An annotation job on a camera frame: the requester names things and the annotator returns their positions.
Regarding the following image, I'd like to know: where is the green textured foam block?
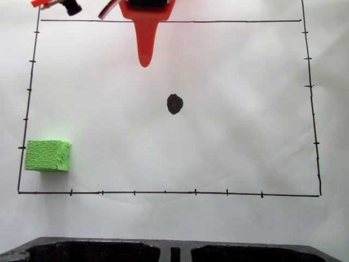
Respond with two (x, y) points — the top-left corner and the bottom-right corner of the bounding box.
(24, 139), (72, 173)

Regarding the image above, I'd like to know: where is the black dot mark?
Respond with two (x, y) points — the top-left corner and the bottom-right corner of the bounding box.
(166, 93), (184, 115)

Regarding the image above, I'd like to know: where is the black plastic tray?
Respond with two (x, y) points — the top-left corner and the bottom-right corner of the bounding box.
(0, 236), (349, 262)

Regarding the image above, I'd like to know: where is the white red black cable bundle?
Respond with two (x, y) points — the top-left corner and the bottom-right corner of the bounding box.
(98, 0), (121, 21)

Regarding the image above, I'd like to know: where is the black camera on orange mount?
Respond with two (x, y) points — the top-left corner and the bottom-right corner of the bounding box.
(30, 0), (83, 16)

